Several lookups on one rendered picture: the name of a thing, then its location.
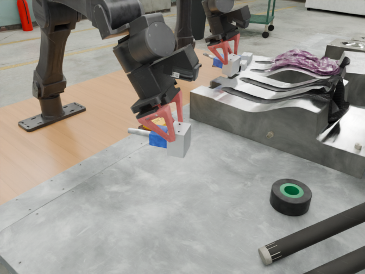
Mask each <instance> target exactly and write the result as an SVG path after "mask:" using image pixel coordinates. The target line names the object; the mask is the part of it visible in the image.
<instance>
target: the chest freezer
mask: <svg viewBox="0 0 365 274"><path fill-rule="evenodd" d="M305 7H307V10H310V8H314V9H322V10H330V11H337V12H342V13H350V14H358V15H365V0H306V3H305Z"/></svg>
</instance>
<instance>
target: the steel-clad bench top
mask: <svg viewBox="0 0 365 274"><path fill-rule="evenodd" d="M336 38H339V39H346V40H350V39H351V38H350V37H345V36H338V35H330V34H323V33H317V34H315V35H314V36H312V37H310V38H308V39H306V40H304V41H302V42H301V43H299V44H297V45H295V46H293V47H291V48H289V49H288V50H286V51H289V50H293V49H296V48H297V49H301V50H304V51H308V52H310V53H312V54H314V55H317V56H319V57H323V56H325V51H326V46H327V44H329V43H330V42H332V41H334V40H335V39H336ZM286 51H284V52H282V53H280V54H283V53H285V52H286ZM280 54H278V55H280ZM182 116H183V123H190V124H191V145H190V147H189V149H188V151H187V153H186V154H185V156H184V158H179V157H174V156H170V155H167V149H166V148H162V147H156V146H151V145H149V137H147V136H142V135H136V134H131V135H129V136H128V137H126V138H124V139H122V140H120V141H118V142H116V143H115V144H113V145H111V146H109V147H107V148H105V149H103V150H102V151H100V152H98V153H96V154H94V155H92V156H90V157H89V158H87V159H85V160H83V161H81V162H79V163H78V164H76V165H74V166H72V167H70V168H69V169H67V170H65V171H63V172H61V173H59V174H58V175H56V176H54V177H52V178H50V179H48V180H46V181H45V182H43V183H41V184H39V185H37V186H35V187H33V188H32V189H30V190H28V191H26V192H24V193H22V194H20V195H19V196H17V197H15V198H13V199H11V200H9V201H7V202H6V203H4V204H2V205H0V256H1V257H2V258H3V259H4V260H5V261H6V262H7V263H8V264H9V265H10V266H11V267H12V268H13V269H14V270H15V271H16V272H17V273H18V274H304V273H306V272H308V271H310V270H312V269H315V268H317V267H319V266H321V265H323V264H325V263H328V262H330V261H332V260H334V259H336V258H339V257H341V256H343V255H345V254H347V253H349V252H352V251H354V250H356V249H358V248H360V247H363V246H365V222H364V223H361V224H359V225H357V226H355V227H352V228H350V229H347V230H346V231H343V232H341V233H339V234H336V235H334V236H332V237H330V238H327V239H325V240H323V241H321V242H318V243H316V244H314V245H312V246H309V247H307V248H305V249H303V250H300V251H298V252H296V253H294V254H291V255H289V256H287V257H284V258H282V259H280V260H278V261H275V262H273V263H271V264H268V265H265V264H264V263H263V261H262V259H261V257H260V255H259V252H258V249H259V248H260V247H262V246H265V245H267V244H270V243H271V242H274V241H276V240H279V239H281V238H283V237H286V236H288V235H290V234H292V233H295V232H297V231H299V230H302V229H304V228H306V227H308V226H311V225H313V224H315V223H318V222H320V221H323V220H325V219H327V218H329V217H332V216H334V215H336V214H339V213H341V212H343V211H345V210H348V209H350V208H352V207H355V206H357V205H359V204H361V203H364V202H365V173H364V175H363V177H362V179H360V178H357V177H354V176H351V175H348V174H346V173H343V172H340V171H337V170H334V169H331V168H329V167H326V166H323V165H320V164H317V163H314V162H312V161H309V160H306V159H303V158H301V157H297V156H295V155H292V154H289V153H286V152H284V151H281V150H278V149H276V148H272V147H269V146H267V145H264V144H261V143H259V142H256V141H253V140H250V139H247V138H244V137H242V136H239V135H236V134H233V133H230V132H227V131H225V130H222V129H219V128H216V127H213V126H211V125H208V124H205V123H202V122H199V121H196V120H194V119H191V118H190V103H188V104H186V105H185V106H183V107H182ZM280 179H295V180H298V181H300V182H302V183H304V184H305V185H307V186H308V187H309V188H310V190H311V191H312V198H311V202H310V206H309V210H308V211H307V213H305V214H304V215H300V216H288V215H284V214H282V213H280V212H278V211H276V210H275V209H274V208H273V207H272V206H271V204H270V201H269V199H270V193H271V189H272V185H273V183H274V182H276V181H277V180H280Z"/></svg>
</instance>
